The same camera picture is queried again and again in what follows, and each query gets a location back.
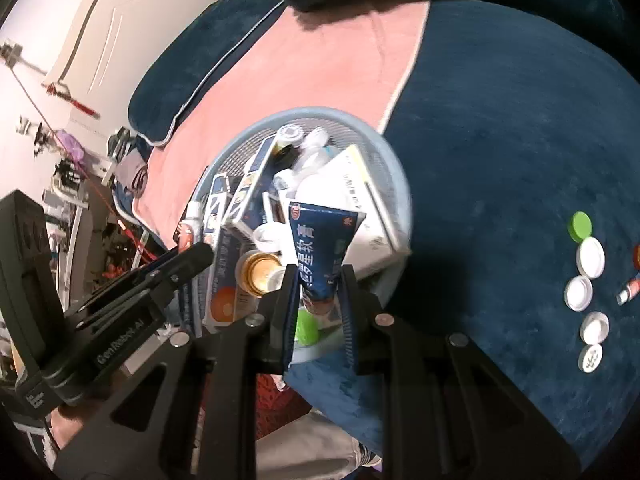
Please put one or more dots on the small white bottle black label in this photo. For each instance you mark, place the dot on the small white bottle black label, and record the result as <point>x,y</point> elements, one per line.
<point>290,135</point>

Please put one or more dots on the scattered white bottle caps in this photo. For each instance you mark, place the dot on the scattered white bottle caps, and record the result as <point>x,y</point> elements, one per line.
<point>591,257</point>

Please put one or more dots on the large white flat box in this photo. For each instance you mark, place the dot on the large white flat box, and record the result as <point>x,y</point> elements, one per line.
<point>360,180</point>

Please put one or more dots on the blue-grey plastic basket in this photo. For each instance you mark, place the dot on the blue-grey plastic basket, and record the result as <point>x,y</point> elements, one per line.
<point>385,160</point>

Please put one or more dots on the striped shoe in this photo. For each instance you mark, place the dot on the striped shoe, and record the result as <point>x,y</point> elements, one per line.
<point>372,455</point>

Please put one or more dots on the small light green cap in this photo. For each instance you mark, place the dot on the small light green cap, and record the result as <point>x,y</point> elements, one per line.
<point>580,225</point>

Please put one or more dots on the blue white box orange circle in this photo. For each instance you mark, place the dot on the blue white box orange circle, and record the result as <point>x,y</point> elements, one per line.
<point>225,300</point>

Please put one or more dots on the dark blue piped pillow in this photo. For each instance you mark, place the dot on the dark blue piped pillow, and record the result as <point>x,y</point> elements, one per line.
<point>200,60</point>

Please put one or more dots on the dark blue toothpaste tube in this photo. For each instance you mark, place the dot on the dark blue toothpaste tube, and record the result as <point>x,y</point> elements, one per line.
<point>320,245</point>

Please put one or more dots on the small white orange tube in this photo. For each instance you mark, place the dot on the small white orange tube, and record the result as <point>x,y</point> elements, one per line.
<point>629,287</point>
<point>189,225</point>

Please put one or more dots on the red bottle cap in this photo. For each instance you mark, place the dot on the red bottle cap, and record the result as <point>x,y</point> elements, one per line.
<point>637,256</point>

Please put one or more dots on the white printed medicine bottle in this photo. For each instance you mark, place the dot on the white printed medicine bottle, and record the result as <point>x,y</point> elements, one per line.
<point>285,180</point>

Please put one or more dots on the narrow blue white box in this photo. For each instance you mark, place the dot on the narrow blue white box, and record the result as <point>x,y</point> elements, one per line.
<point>217,200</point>

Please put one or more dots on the person's grey trouser leg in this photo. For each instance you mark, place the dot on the person's grey trouser leg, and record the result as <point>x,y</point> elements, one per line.
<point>300,445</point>

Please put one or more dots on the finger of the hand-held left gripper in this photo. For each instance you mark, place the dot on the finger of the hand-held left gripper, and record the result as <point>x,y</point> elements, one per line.
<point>150,262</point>
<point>192,260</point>

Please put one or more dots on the large light green cap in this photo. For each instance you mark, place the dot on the large light green cap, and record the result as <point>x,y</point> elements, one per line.
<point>306,331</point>

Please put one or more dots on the pink sheet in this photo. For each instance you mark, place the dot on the pink sheet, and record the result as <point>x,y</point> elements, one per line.
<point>325,70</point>

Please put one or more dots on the red patterned cloth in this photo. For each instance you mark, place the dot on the red patterned cloth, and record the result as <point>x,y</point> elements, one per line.
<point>280,402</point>

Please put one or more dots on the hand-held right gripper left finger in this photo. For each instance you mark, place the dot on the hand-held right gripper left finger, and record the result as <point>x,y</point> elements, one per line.
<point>286,320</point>

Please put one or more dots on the white padded headboard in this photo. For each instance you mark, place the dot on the white padded headboard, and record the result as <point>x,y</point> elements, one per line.
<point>100,35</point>

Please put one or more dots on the white barcode box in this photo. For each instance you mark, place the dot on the white barcode box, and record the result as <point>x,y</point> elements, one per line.
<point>274,207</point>

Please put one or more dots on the blue white picture box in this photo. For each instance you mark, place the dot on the blue white picture box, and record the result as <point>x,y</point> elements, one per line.
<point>250,175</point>

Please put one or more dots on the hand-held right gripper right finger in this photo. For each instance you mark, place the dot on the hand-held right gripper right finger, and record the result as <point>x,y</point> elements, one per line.
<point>350,330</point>

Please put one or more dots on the purple cloth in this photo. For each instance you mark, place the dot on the purple cloth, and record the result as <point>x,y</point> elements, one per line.
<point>70,142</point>

